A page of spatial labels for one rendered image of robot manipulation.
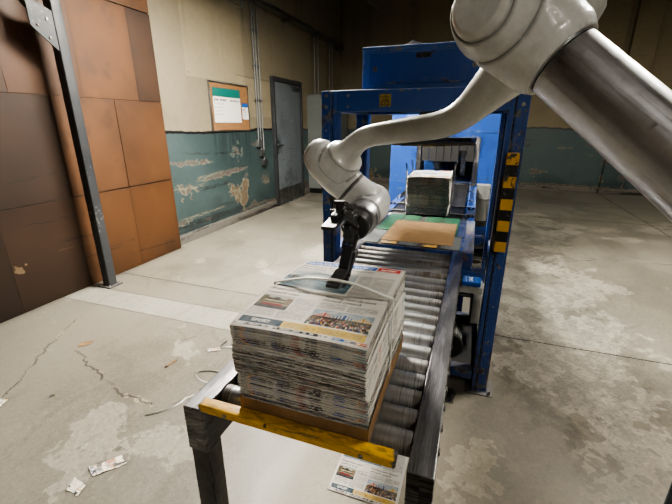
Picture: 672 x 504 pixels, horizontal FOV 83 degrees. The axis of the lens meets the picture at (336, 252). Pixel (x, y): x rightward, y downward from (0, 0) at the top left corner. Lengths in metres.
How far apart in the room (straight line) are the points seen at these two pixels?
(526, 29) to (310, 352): 0.60
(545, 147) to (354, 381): 8.92
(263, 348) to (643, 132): 0.68
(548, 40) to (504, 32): 0.06
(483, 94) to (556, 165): 8.68
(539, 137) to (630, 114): 8.82
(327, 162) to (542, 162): 8.58
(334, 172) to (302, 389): 0.56
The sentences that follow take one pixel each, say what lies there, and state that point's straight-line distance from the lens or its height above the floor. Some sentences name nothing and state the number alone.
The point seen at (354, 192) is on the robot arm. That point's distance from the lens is 1.05.
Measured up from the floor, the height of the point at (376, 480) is 0.01.
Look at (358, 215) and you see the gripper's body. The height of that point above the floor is 1.18.
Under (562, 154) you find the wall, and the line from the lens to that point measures 9.51.
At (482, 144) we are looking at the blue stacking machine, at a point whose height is 1.20.
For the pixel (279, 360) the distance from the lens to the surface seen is 0.77.
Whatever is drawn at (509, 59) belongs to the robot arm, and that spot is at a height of 1.48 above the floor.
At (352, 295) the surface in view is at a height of 1.03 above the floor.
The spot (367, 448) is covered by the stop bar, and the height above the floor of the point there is 0.82.
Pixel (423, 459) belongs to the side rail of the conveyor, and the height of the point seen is 0.80.
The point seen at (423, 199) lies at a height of 0.90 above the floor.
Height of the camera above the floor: 1.40
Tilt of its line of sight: 19 degrees down
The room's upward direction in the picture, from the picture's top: straight up
